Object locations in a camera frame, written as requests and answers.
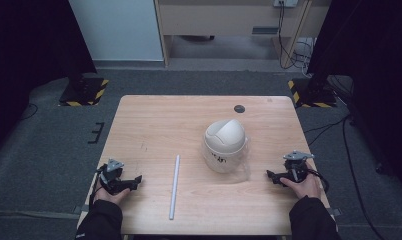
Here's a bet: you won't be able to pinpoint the long white tube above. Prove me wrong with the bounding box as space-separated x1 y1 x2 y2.
168 154 181 221

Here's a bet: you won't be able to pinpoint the black hanging cables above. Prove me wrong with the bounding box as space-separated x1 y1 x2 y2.
277 1 315 72

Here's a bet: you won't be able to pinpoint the person's right hand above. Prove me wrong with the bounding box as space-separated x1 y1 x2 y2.
279 162 324 201

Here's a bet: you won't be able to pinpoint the person's left hand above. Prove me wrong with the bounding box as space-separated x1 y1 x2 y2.
94 179 132 205

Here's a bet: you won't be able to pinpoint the black floor bracket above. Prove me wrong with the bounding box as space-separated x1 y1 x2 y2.
87 121 106 145

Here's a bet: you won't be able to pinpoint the right hand-held gripper cable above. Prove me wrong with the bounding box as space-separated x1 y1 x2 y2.
306 167 331 194

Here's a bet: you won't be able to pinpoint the grey wall socket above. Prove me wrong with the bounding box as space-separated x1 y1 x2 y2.
272 0 300 9

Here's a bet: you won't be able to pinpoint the light wooden desk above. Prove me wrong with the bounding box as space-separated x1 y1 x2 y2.
154 0 333 68

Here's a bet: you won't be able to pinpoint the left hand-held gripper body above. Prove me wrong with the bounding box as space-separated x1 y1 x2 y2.
97 158 125 196

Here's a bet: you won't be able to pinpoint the left hand-held gripper cable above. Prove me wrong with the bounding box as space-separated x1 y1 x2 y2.
88 165 107 207

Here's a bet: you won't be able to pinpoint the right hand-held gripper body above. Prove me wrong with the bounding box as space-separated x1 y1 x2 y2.
282 150 315 184

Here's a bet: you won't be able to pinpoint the black curtain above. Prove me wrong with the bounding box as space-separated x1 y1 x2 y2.
306 0 402 189
0 0 98 159

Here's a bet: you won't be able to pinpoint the hand-held gripper cable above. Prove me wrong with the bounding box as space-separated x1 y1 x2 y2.
306 167 331 194
88 165 107 207

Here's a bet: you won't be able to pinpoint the black stand base striped tape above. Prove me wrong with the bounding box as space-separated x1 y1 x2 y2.
58 76 110 108
287 77 339 109

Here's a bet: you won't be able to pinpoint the grey vent plate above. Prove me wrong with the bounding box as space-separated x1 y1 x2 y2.
251 26 280 36

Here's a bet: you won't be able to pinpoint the black floor cable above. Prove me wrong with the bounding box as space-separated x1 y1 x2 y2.
19 102 40 122
303 112 387 240

